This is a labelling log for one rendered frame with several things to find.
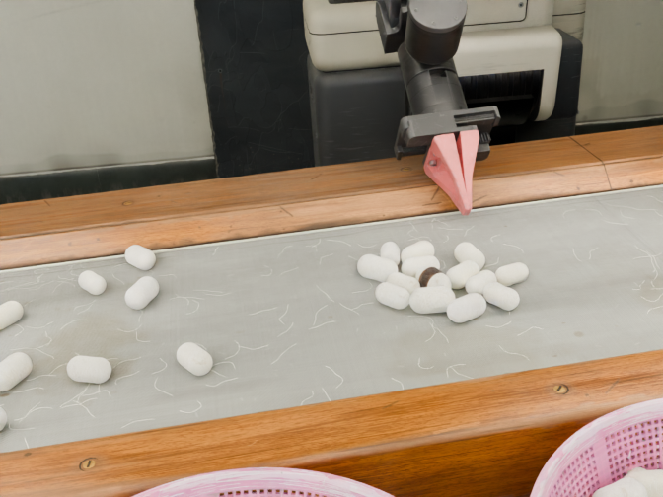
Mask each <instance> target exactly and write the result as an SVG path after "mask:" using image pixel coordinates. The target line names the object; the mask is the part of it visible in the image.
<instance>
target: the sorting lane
mask: <svg viewBox="0 0 663 497"><path fill-rule="evenodd" d="M419 241H428V242H430V243H432V244H433V246H434V255H433V256H434V257H436V258H437V259H438V261H439V264H440V268H439V270H440V271H442V272H443V273H445V274H446V273H447V272H448V270H449V269H450V268H452V267H454V266H456V265H458V264H460V262H459V261H458V260H457V259H456V257H455V255H454V252H455V248H456V246H457V245H459V244H460V243H464V242H466V243H470V244H472V245H473V246H475V247H476V248H477V249H478V250H479V251H481V252H482V254H483V255H484V258H485V264H484V266H483V268H482V269H481V270H480V271H483V270H489V271H491V272H493V273H494V274H495V272H496V270H497V269H498V268H499V267H501V266H505V265H509V264H512V263H516V262H521V263H523V264H525V265H526V266H527V267H528V269H529V275H528V277H527V279H526V280H525V281H523V282H520V283H516V284H513V285H510V286H506V287H508V288H511V289H514V290H515V291H516V292H517V293H518V295H519V299H520V300H519V304H518V306H517V307H516V308H515V309H513V310H510V311H506V310H503V309H501V308H499V307H498V306H496V305H494V304H492V303H489V302H488V301H487V300H485V302H486V308H485V311H484V313H483V314H482V315H480V316H479V317H476V318H474V319H470V320H467V321H465V322H454V321H452V320H450V319H449V317H448V315H447V312H443V313H430V314H420V313H417V312H415V311H414V310H413V309H412V308H411V306H410V304H408V305H407V306H406V307H405V308H403V309H395V308H392V307H390V306H387V305H385V304H382V303H380V302H379V301H378V300H377V298H376V296H375V291H376V288H377V287H378V285H380V284H381V283H383V282H380V281H377V280H373V279H369V278H365V277H363V276H361V275H360V273H359V272H358V269H357V263H358V260H359V259H360V258H361V257H362V256H363V255H366V254H373V255H376V256H379V257H381V253H380V250H381V246H382V245H383V244H384V243H386V242H393V243H395V244H397V245H398V247H399V249H400V262H399V264H398V265H397V267H398V273H402V264H403V263H402V260H401V254H402V251H403V250H404V249H405V248H406V247H408V246H411V245H413V244H415V243H417V242H419ZM152 252H153V253H154V254H155V257H156V262H155V264H154V266H153V267H152V268H150V269H148V270H141V269H139V268H137V267H135V266H133V265H131V264H130V263H128V262H127V261H126V259H125V254H123V255H116V256H108V257H100V258H93V259H85V260H77V261H69V262H62V263H54V264H47V265H40V266H32V267H24V268H16V269H9V270H1V271H0V305H2V304H4V303H6V302H8V301H16V302H18V303H20V304H21V305H22V307H23V310H24V312H23V315H22V317H21V318H20V319H19V320H18V321H16V322H14V323H12V324H11V325H9V326H7V327H5V328H3V329H0V362H2V361H3V360H4V359H6V358H7V357H8V356H9V355H11V354H13V353H17V352H22V353H25V354H27V355H28V356H29V357H30V358H31V360H32V363H33V367H32V370H31V372H30V373H29V374H28V375H27V376H26V377H25V378H23V379H22V380H21V381H20V382H18V383H17V384H16V385H15V386H13V387H12V388H11V389H9V390H5V391H0V407H1V408H3V409H4V410H5V412H6V414H7V422H6V425H5V426H4V428H3V429H2V430H1V431H0V453H4V452H11V451H17V450H23V449H29V448H35V447H42V446H48V445H54V444H61V443H67V442H74V441H80V440H86V439H93V438H99V437H105V436H111V435H117V434H124V433H130V432H136V431H143V430H149V429H156V428H162V427H168V426H175V425H181V424H186V423H193V422H199V421H206V420H212V419H218V418H225V417H231V416H237V415H244V414H250V413H257V412H263V411H269V410H275V409H281V408H287V407H294V406H300V405H307V404H313V403H319V402H326V401H332V400H338V399H345V398H351V397H358V396H363V395H369V394H376V393H382V392H388V391H400V390H407V389H413V388H419V387H426V386H432V385H438V384H445V383H451V382H457V381H463V380H469V379H476V378H482V377H489V376H495V375H501V374H508V373H514V372H520V371H527V370H533V369H540V368H545V367H551V366H558V365H564V364H570V363H577V362H583V361H590V360H596V359H602V358H609V357H615V356H621V355H627V354H633V353H640V352H646V351H652V350H659V349H663V185H655V186H648V187H641V188H633V189H625V190H617V191H610V192H602V193H594V194H587V195H579V196H571V197H563V198H557V199H549V200H541V201H534V202H526V203H518V204H511V205H503V206H495V207H487V208H481V209H473V210H471V212H470V214H469V215H465V216H464V215H462V213H461V212H460V211H458V212H450V213H442V214H434V215H427V216H419V217H411V218H404V219H397V220H389V221H381V222H374V223H366V224H358V225H351V226H343V227H335V228H328V229H320V230H313V231H305V232H298V233H290V234H282V235H275V236H267V237H259V238H251V239H244V240H236V241H229V242H222V243H214V244H206V245H198V246H191V247H183V248H169V249H161V250H153V251H152ZM88 270H90V271H93V272H95V273H96V274H98V275H100V276H101V277H103V278H104V279H105V280H106V283H107V287H106V289H105V291H104V292H103V293H102V294H99V295H93V294H91V293H90V292H88V291H87V290H85V289H83V288H81V286H80V285H79V282H78V279H79V276H80V274H81V273H82V272H84V271H88ZM145 276H149V277H153V278H154V279H156V280H157V282H158V284H159V292H158V294H157V296H156V297H155V298H153V299H152V300H151V301H150V302H149V303H148V305H147V306H146V307H144V308H143V309H140V310H135V309H132V308H130V307H129V306H128V305H127V304H126V302H125V294H126V292H127V290H128V289H129V288H130V287H132V286H133V285H134V284H135V283H136V282H137V281H138V280H139V279H140V278H142V277H145ZM187 342H192V343H195V344H196V345H198V346H199V347H200V348H202V349H203V350H205V351H206V352H207V353H209V355H210V356H211V358H212V362H213V363H212V368H211V370H210V371H209V372H208V373H207V374H205V375H202V376H197V375H194V374H193V373H191V372H190V371H189V370H187V369H186V368H185V367H183V366H182V365H181V364H180V363H179V361H178V359H177V351H178V349H179V347H180V346H181V345H183V344H184V343H187ZM76 356H89V357H101V358H105V359H106V360H108V361H109V362H110V365H111V374H110V377H109V378H108V379H107V380H106V381H105V382H103V383H100V384H95V383H87V382H77V381H74V380H72V379H71V378H70V377H69V376H68V374H67V365H68V363H69V361H70V360H71V359H72V358H74V357H76Z"/></svg>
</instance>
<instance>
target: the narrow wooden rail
mask: <svg viewBox="0 0 663 497"><path fill-rule="evenodd" d="M658 398H663V349H659V350H652V351H646V352H640V353H633V354H627V355H621V356H615V357H609V358H602V359H596V360H590V361H583V362H577V363H570V364H564V365H558V366H551V367H545V368H540V369H533V370H527V371H520V372H514V373H508V374H501V375H495V376H489V377H482V378H476V379H469V380H463V381H457V382H451V383H445V384H438V385H432V386H426V387H419V388H413V389H407V390H395V391H388V392H382V393H376V394H369V395H363V396H358V397H351V398H345V399H338V400H332V401H326V402H319V403H313V404H307V405H300V406H294V407H287V408H281V409H275V410H268V411H263V412H257V413H250V414H244V415H237V416H231V417H225V418H218V419H212V420H206V421H199V422H193V423H186V424H181V425H175V426H168V427H162V428H156V429H149V430H143V431H136V432H130V433H124V434H117V435H111V436H105V437H99V438H93V439H86V440H80V441H74V442H67V443H61V444H54V445H48V446H42V447H35V448H29V449H23V450H17V451H11V452H4V453H0V497H131V496H134V495H136V494H139V493H141V492H144V491H146V490H149V489H152V488H154V487H157V486H160V485H163V484H166V483H169V482H173V481H176V480H180V479H183V478H187V477H191V476H196V475H200V474H204V473H209V472H215V471H222V470H229V469H239V468H253V467H283V468H297V469H305V470H312V471H318V472H323V473H328V474H333V475H337V476H341V477H345V478H348V479H352V480H355V481H358V482H361V483H364V484H367V485H369V486H372V487H374V488H377V489H380V490H382V491H384V492H386V493H388V494H390V495H393V496H395V497H530V495H531V493H532V490H533V487H534V485H535V482H536V480H537V478H538V476H539V474H540V472H541V471H542V469H543V467H544V466H545V464H546V463H547V461H548V460H549V459H550V457H551V456H552V455H553V453H554V452H555V451H556V450H557V449H558V448H559V447H560V446H561V445H562V444H563V443H564V442H565V441H566V440H567V439H568V438H569V437H571V436H572V435H573V434H574V433H576V432H577V431H578V430H580V429H581V428H583V427H584V426H586V425H587V424H589V423H591V422H593V421H594V420H596V419H598V418H600V417H602V416H604V415H606V414H608V413H611V412H613V411H616V410H618V409H621V408H624V407H627V406H630V405H633V404H637V403H641V402H645V401H648V400H653V399H658Z"/></svg>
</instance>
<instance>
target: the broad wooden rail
mask: <svg viewBox="0 0 663 497"><path fill-rule="evenodd" d="M489 148H490V153H489V155H488V157H487V158H486V159H485V160H482V161H475V166H474V171H473V179H472V210H473V209H481V208H487V207H495V206H503V205H511V204H518V203H526V202H534V201H541V200H549V199H557V198H563V197H571V196H579V195H587V194H594V193H602V192H610V191H617V190H625V189H633V188H641V187H648V186H655V185H663V125H659V126H650V127H642V128H635V129H626V130H618V131H610V132H601V133H593V134H585V135H576V136H568V137H560V138H552V139H544V140H536V141H527V142H519V143H511V144H502V145H494V146H489ZM424 155H425V154H421V155H413V156H405V157H402V158H401V160H397V158H388V159H379V160H371V161H363V162H354V163H346V164H338V165H329V166H321V167H313V168H305V169H297V170H289V171H280V172H272V173H264V174H255V175H248V176H242V177H223V178H216V179H207V180H199V181H191V182H182V183H174V184H166V185H157V186H149V187H141V188H132V189H125V190H117V191H108V192H100V193H92V194H83V195H75V196H67V197H58V198H50V199H43V200H34V201H26V202H17V203H9V204H1V205H0V271H1V270H9V269H16V268H24V267H32V266H40V265H47V264H54V263H62V262H69V261H77V260H85V259H93V258H100V257H108V256H116V255H123V254H125V252H126V250H127V249H128V248H129V247H131V246H133V245H139V246H142V247H144V248H146V249H149V250H151V251H153V250H161V249H175V248H183V247H191V246H198V245H206V244H214V243H222V242H229V241H236V240H244V239H251V238H259V237H267V236H275V235H282V234H290V233H298V232H305V231H313V230H320V229H328V228H335V227H343V226H351V225H358V224H366V223H374V222H381V221H389V220H397V219H404V218H411V217H419V216H427V215H434V214H442V213H450V212H458V211H459V209H458V208H457V206H456V205H455V203H454V202H453V201H452V199H451V198H450V196H449V195H448V194H447V193H446V192H445V191H444V190H443V189H442V188H441V187H440V186H439V185H438V184H437V183H435V182H434V181H433V180H432V179H431V178H430V177H429V176H428V175H427V174H426V173H425V170H424V166H423V164H422V161H423V158H424Z"/></svg>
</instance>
